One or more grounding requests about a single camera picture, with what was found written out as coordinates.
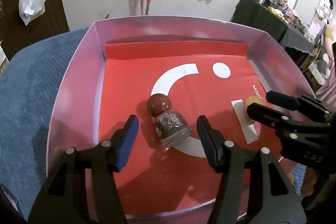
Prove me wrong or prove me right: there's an orange round disc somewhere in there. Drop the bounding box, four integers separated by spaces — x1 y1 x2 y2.
244 96 266 125

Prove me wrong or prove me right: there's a red cap glitter jar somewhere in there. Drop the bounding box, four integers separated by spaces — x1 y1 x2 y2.
146 93 192 147

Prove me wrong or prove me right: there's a person's right hand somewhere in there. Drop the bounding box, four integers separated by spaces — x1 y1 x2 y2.
287 164 317 198

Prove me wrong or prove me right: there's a red paper sheet liner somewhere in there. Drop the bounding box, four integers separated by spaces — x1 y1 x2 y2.
99 41 281 217

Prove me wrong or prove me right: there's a pink cardboard tray box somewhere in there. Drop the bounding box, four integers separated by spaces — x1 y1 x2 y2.
46 16 312 223

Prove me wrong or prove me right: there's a side table dark cloth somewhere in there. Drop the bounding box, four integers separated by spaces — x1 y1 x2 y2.
231 0 314 70

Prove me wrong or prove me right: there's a white refrigerator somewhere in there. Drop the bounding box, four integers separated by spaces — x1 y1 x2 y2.
294 0 321 26

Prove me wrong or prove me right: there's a blue textured table cloth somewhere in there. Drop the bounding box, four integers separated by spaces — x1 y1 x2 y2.
0 28 87 219

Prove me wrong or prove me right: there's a smartphone on table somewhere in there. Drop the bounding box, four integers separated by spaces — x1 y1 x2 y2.
1 184 20 214

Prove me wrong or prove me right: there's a dark wooden door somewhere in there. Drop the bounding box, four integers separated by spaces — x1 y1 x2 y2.
1 0 70 60

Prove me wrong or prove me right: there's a clear plastic bag on door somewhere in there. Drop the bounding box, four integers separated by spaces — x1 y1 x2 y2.
19 0 45 26

